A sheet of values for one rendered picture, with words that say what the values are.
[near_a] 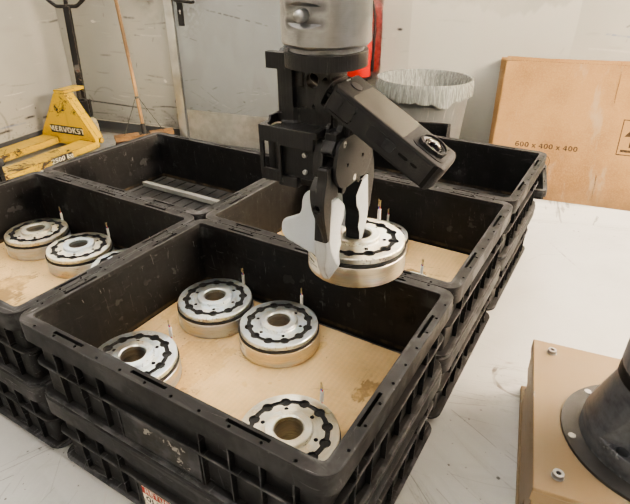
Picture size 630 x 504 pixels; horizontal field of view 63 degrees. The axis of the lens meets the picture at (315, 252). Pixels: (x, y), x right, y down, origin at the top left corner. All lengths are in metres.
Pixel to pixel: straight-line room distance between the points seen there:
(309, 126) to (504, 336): 0.61
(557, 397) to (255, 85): 3.50
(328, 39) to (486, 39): 3.12
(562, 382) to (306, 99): 0.49
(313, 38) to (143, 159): 0.85
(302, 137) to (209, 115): 3.79
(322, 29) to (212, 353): 0.42
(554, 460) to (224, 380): 0.38
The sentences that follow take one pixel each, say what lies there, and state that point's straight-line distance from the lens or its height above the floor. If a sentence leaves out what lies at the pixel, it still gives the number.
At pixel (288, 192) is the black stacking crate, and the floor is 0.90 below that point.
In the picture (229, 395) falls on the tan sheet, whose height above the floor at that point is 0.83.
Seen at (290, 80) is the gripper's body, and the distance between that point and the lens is 0.47.
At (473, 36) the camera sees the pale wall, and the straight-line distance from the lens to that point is 3.53.
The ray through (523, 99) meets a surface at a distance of 3.39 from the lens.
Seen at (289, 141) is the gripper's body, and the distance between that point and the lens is 0.46.
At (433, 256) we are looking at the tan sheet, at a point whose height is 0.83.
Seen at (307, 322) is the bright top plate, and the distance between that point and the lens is 0.67.
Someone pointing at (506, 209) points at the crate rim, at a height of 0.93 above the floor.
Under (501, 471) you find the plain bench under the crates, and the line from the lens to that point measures 0.75.
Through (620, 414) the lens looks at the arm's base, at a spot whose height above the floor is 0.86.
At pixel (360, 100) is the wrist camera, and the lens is 0.44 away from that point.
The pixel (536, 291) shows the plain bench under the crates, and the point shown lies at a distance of 1.11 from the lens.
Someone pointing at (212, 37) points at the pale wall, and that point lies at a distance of 4.09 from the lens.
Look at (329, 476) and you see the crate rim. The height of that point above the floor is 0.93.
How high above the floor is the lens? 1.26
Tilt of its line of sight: 29 degrees down
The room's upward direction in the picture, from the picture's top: straight up
